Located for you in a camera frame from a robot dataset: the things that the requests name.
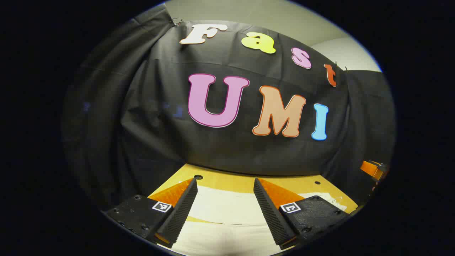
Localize white jeans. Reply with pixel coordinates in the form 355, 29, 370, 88
170, 185, 348, 256

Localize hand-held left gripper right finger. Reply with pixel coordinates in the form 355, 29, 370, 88
253, 178, 352, 250

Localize black backdrop cloth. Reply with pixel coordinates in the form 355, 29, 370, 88
62, 4, 397, 211

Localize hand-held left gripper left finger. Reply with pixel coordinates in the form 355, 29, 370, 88
102, 177, 198, 249

